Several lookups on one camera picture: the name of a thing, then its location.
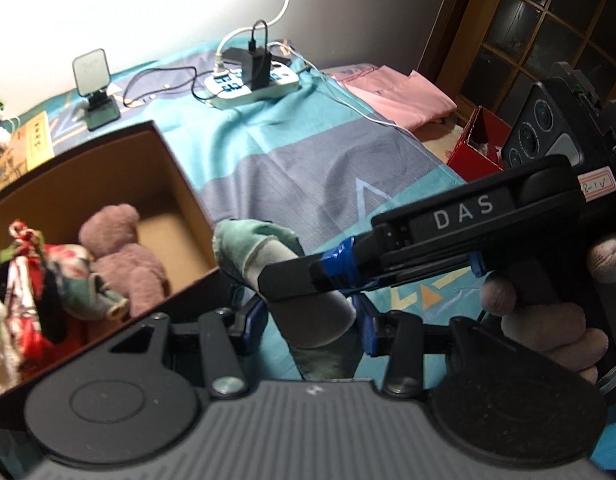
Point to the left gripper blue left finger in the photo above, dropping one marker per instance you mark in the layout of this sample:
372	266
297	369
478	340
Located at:
246	330

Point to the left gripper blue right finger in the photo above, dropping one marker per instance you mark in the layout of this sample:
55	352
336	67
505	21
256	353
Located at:
377	329

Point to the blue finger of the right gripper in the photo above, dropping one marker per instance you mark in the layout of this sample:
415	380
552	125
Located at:
335	269

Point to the green soft pouch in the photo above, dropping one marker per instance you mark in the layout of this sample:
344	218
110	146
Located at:
321	331

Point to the mauve plush toy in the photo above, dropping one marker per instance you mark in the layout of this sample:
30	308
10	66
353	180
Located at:
129	268

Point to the red patterned scarf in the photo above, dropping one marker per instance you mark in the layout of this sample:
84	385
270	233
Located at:
41	330

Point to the right hand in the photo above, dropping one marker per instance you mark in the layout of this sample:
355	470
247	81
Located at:
560	331

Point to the red cardboard box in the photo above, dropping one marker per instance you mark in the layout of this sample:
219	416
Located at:
477	153

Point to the blue grey bed sheet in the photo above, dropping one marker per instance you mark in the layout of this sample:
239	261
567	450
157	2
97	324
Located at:
312	162

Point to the pink folded cloth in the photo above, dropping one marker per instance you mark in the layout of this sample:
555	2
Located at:
410	101

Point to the wooden glass door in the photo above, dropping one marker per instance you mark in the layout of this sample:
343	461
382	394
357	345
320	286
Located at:
488	52

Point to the brown cardboard box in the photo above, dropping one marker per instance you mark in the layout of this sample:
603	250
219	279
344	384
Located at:
132	166

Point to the white power strip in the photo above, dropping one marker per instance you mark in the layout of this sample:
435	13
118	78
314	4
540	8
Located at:
230	90

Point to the black power adapter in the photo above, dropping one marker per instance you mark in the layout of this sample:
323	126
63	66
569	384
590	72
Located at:
256	69

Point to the black power bank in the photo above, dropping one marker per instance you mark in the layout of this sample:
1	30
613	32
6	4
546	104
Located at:
234	55

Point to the phone stand with mirror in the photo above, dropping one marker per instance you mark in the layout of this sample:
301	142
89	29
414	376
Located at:
92	78

